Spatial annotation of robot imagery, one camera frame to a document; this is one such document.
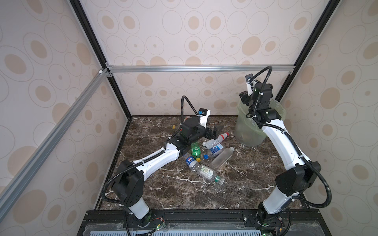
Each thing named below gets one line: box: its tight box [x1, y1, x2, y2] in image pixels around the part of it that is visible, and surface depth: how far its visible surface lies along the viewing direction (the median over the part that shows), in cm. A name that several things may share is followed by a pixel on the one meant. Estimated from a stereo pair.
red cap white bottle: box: [202, 132, 230, 149], surface depth 102 cm
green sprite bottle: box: [190, 142, 202, 163], surface depth 96 cm
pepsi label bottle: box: [185, 156, 199, 171], surface depth 91 cm
